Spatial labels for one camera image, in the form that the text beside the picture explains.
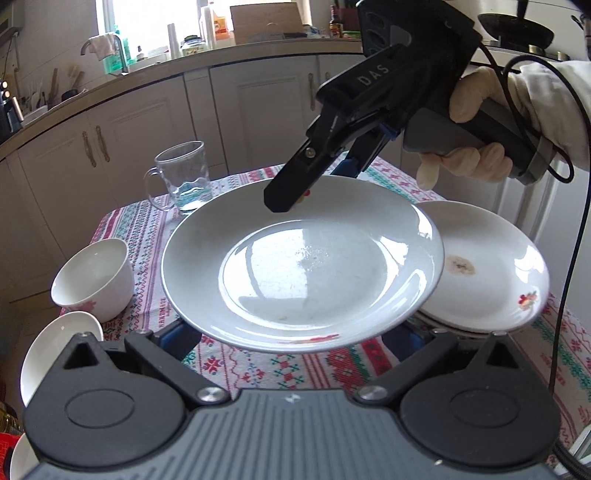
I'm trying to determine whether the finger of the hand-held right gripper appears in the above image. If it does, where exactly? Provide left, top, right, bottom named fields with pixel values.
left=263, top=105, right=370, bottom=213
left=330, top=127, right=398, bottom=181

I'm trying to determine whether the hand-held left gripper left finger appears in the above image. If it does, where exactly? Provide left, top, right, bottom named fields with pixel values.
left=60, top=320, right=232, bottom=409

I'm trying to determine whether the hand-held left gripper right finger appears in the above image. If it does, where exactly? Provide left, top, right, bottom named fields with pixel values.
left=353, top=325, right=520, bottom=409

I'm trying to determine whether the white flower print plate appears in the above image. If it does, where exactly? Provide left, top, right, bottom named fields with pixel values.
left=161, top=175, right=445, bottom=355
left=418, top=316, right=518, bottom=340

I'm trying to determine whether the white bowl with pink print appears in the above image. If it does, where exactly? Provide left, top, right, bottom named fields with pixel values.
left=51, top=237, right=134, bottom=323

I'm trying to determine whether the white bowl with faint print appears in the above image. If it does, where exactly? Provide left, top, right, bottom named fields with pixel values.
left=20, top=311, right=105, bottom=407

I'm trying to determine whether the large stained white flower plate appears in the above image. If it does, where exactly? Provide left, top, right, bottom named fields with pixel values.
left=416, top=200, right=551, bottom=334

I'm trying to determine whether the large white bowl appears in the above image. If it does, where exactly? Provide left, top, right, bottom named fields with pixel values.
left=9, top=431, right=40, bottom=480

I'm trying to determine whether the person's right forearm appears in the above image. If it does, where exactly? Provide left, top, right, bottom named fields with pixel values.
left=519, top=59, right=591, bottom=172

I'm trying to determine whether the person's right hand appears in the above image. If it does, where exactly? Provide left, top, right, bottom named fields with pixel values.
left=417, top=66, right=539, bottom=190

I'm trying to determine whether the patterned red green tablecloth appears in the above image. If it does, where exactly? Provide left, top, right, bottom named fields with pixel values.
left=90, top=157, right=591, bottom=444

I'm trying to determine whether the black wok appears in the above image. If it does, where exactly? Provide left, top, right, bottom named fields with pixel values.
left=478, top=0, right=555, bottom=49

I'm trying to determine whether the clear glass mug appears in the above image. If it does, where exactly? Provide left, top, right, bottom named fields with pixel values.
left=144, top=141, right=213, bottom=217

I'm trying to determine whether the light kitchen countertop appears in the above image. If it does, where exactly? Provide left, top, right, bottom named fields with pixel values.
left=0, top=37, right=568, bottom=153

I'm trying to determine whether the brown cardboard box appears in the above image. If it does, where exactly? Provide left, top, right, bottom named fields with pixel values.
left=229, top=2, right=304, bottom=45

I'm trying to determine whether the orange label bottle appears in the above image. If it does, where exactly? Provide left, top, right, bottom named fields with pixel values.
left=213, top=2, right=230, bottom=38

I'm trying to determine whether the tall stack of plastic cups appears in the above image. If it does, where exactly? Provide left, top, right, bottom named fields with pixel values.
left=200, top=2, right=218, bottom=51

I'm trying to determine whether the metal kitchen faucet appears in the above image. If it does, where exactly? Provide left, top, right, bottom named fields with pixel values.
left=81, top=34, right=131, bottom=75

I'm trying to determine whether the kitchen window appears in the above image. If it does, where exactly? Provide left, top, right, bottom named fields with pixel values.
left=96, top=0, right=296, bottom=61

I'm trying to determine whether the white cloth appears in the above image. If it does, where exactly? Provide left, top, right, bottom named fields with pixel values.
left=88, top=33, right=117, bottom=61

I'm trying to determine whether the rack of kitchen utensils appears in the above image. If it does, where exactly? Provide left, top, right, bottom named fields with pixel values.
left=18, top=65, right=88, bottom=118

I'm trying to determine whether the dark blue kitchen appliance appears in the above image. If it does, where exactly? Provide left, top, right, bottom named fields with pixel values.
left=0, top=80, right=25, bottom=145

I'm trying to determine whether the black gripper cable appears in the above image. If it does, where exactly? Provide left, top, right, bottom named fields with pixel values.
left=478, top=39, right=591, bottom=393

